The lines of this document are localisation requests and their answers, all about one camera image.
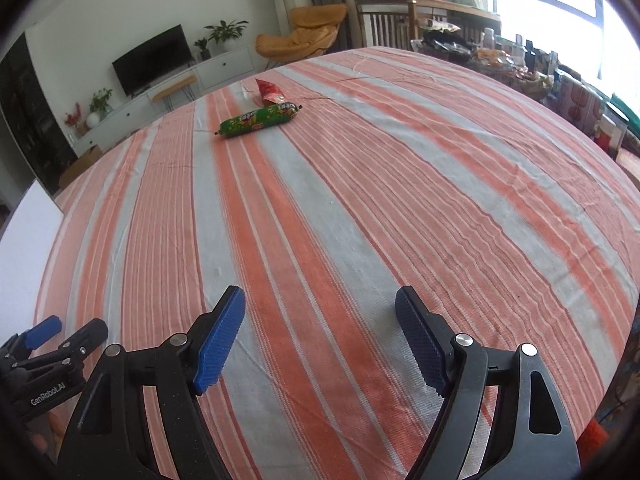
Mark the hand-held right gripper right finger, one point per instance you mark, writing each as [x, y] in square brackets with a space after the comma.
[422, 340]

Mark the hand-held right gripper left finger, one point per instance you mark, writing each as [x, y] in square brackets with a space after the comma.
[220, 340]

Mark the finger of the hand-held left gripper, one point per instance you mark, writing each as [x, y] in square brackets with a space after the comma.
[44, 332]
[85, 335]

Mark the white cardboard box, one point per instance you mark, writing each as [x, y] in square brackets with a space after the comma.
[25, 260]

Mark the green sausage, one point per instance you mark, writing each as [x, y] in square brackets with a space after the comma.
[255, 121]

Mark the red snack packet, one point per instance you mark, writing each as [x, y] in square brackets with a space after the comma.
[270, 92]

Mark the wicker basket with snacks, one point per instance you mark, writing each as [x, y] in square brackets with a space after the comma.
[535, 85]

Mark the orange white striped blanket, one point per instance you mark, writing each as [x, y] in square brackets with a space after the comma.
[375, 210]

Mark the brown cardboard box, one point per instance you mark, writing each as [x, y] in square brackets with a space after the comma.
[80, 167]

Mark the red flower plant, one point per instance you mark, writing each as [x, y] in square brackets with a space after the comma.
[74, 117]

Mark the black display cabinet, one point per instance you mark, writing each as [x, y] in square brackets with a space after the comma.
[35, 110]

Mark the green plant in white vase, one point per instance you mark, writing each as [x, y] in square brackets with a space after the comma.
[100, 102]

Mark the wooden bench with metal legs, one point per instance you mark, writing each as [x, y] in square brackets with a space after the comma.
[172, 87]

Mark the white television cabinet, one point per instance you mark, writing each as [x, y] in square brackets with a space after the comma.
[225, 67]

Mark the white jar with red label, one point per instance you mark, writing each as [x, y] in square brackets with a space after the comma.
[607, 135]

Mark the black television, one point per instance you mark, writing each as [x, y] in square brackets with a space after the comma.
[150, 60]

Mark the red patterned cans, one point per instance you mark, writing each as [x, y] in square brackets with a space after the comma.
[580, 100]

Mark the small potted plant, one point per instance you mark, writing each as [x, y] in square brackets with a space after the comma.
[202, 47]

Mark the group of bottles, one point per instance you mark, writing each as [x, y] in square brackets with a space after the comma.
[525, 52]

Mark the large leafy potted plant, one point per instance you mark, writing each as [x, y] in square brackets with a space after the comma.
[225, 32]

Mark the orange lounge chair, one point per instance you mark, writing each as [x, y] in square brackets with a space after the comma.
[305, 35]

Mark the dark wooden chair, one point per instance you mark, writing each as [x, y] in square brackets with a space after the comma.
[382, 22]

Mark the wooden table with clutter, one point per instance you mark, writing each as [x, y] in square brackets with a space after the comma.
[450, 10]

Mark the window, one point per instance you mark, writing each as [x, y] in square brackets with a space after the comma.
[565, 20]

